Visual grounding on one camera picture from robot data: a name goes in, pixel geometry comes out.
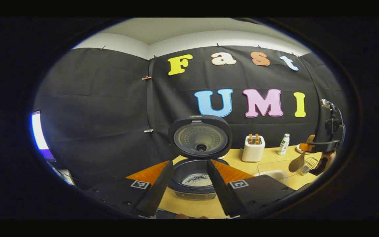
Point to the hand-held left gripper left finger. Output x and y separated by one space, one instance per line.
156 187

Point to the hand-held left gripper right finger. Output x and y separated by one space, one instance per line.
222 187

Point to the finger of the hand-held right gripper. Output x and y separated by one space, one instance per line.
324 146

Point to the wooden spoon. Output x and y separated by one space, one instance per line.
296 164

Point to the dark blue rice cooker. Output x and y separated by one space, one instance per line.
201 123

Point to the speckled rice layer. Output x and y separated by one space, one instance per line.
196 180

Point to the white round plate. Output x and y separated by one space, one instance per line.
298 149

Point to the white drink bottle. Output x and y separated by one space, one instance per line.
283 144

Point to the white toaster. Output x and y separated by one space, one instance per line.
252 153

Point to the clear plastic container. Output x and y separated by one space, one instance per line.
275 164

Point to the black backdrop cloth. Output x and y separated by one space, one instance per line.
104 98

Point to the computer monitor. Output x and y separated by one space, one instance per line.
39 135

